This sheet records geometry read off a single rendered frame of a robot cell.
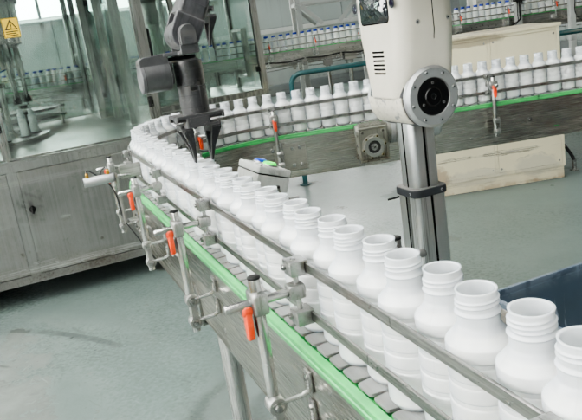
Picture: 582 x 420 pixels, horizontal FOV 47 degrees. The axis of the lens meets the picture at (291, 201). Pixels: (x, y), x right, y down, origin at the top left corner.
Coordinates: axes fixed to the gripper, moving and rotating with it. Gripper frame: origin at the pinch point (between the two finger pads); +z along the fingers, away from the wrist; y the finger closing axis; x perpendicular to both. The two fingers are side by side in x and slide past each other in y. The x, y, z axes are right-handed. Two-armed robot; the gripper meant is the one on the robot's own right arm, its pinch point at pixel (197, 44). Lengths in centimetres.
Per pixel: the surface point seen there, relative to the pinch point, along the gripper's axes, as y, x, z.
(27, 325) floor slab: 66, -219, 141
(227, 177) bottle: 16, 64, 24
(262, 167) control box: 0.8, 39.5, 28.3
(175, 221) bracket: 26, 57, 31
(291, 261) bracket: 21, 102, 28
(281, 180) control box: -3, 40, 32
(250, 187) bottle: 16, 76, 24
